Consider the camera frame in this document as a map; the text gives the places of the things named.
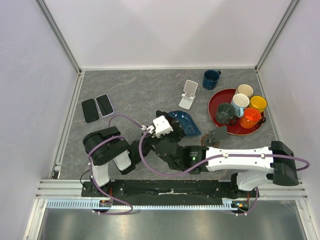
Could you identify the white phone stand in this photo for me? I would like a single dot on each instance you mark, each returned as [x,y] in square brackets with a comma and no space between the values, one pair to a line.
[188,96]

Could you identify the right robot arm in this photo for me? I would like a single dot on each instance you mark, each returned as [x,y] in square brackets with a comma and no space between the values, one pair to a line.
[274,164]

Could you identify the purple case phone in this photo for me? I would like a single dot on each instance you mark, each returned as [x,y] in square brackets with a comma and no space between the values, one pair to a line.
[105,106]

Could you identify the light blue mug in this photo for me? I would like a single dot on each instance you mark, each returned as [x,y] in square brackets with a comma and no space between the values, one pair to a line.
[240,102]

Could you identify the cream mug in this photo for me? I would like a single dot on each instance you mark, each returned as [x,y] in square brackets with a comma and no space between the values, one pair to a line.
[245,89]

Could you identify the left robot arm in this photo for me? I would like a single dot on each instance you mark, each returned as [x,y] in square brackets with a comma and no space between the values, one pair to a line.
[107,145]

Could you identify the dark blue mug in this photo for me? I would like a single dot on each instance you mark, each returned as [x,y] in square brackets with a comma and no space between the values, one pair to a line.
[210,79]

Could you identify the orange mug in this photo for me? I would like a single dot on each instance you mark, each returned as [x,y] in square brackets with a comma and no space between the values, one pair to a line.
[250,118]

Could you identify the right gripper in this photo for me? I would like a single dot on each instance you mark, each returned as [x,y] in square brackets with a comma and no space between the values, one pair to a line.
[180,133]

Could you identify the dark green glass mug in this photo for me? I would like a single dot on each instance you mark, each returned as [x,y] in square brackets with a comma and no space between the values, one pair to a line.
[225,114]

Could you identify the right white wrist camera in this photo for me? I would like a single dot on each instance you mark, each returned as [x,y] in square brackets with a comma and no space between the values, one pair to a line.
[162,126]

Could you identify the red round tray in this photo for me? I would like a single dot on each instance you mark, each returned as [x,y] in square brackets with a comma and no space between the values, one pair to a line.
[225,96]

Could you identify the slotted cable duct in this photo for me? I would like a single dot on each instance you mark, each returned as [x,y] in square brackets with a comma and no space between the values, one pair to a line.
[91,204]

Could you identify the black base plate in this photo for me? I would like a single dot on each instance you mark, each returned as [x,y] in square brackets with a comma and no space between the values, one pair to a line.
[174,192]

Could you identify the yellow mug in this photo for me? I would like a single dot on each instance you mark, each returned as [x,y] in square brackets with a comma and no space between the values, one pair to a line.
[258,102]

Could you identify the black phone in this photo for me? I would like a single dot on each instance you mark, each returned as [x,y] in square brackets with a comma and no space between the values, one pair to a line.
[90,111]

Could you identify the blue leaf dish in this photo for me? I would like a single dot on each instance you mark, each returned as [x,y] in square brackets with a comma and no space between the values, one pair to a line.
[186,122]

